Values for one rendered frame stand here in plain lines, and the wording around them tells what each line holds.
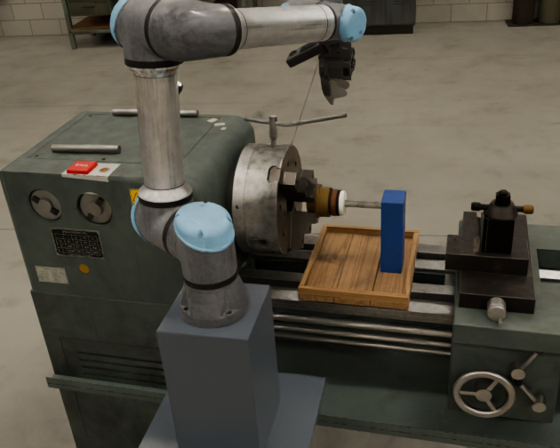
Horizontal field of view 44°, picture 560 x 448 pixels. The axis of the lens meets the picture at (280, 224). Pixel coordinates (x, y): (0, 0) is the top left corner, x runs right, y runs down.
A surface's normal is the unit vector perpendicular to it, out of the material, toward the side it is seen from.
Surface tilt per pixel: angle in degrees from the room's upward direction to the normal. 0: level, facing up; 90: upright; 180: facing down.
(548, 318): 0
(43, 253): 90
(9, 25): 90
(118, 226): 90
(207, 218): 8
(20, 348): 0
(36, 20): 90
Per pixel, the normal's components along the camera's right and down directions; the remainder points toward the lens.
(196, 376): -0.22, 0.49
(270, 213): -0.25, 0.27
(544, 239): -0.07, -0.87
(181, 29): 0.01, 0.25
